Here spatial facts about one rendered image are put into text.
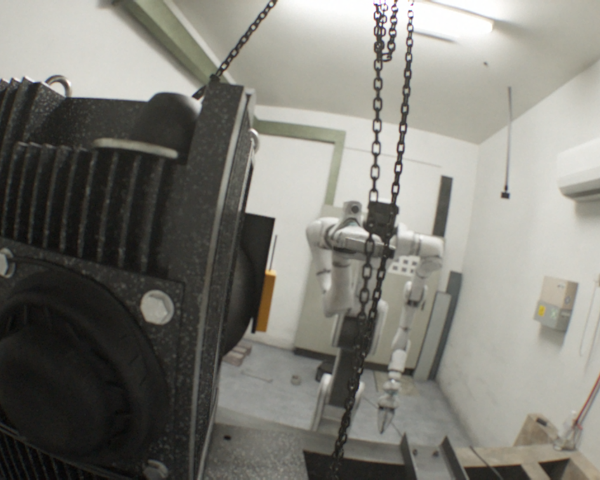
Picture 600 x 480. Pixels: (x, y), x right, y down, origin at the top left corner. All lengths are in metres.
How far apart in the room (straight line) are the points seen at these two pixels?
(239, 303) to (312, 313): 2.68
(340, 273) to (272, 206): 2.76
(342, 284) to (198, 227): 0.72
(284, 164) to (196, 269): 3.42
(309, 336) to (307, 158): 2.04
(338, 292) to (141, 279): 0.75
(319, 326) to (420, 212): 1.73
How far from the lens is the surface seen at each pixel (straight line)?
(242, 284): 0.77
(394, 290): 3.41
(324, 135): 3.64
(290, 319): 3.73
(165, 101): 0.36
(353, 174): 3.61
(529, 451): 1.75
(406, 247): 1.17
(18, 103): 0.48
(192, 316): 0.33
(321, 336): 3.50
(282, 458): 0.85
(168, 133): 0.34
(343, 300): 1.01
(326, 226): 0.83
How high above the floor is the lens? 1.48
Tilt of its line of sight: 2 degrees down
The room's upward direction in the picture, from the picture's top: 11 degrees clockwise
